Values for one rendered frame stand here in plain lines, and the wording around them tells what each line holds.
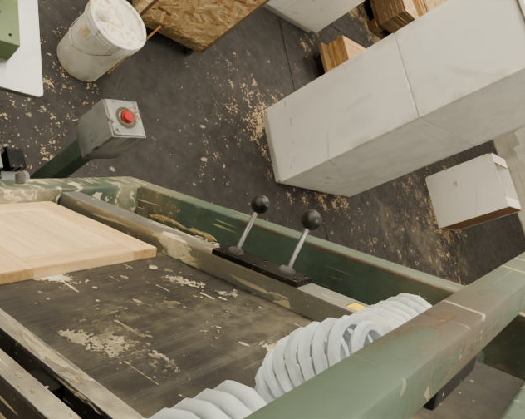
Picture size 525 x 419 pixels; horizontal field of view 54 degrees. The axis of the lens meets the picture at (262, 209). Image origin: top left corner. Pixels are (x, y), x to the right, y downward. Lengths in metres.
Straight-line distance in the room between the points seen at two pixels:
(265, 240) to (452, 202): 4.62
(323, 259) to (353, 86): 2.27
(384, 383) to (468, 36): 2.93
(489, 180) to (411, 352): 5.46
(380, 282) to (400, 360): 0.89
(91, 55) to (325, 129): 1.48
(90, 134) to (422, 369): 1.47
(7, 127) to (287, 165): 1.77
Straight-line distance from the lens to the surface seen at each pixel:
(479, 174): 5.68
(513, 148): 9.05
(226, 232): 1.28
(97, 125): 1.57
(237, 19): 3.19
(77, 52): 2.71
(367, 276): 1.07
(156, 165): 2.86
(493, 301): 0.27
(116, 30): 2.62
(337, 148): 3.25
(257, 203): 0.98
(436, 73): 3.06
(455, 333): 0.21
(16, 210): 1.28
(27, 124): 2.56
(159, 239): 1.09
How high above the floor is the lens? 2.04
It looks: 38 degrees down
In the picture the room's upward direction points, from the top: 66 degrees clockwise
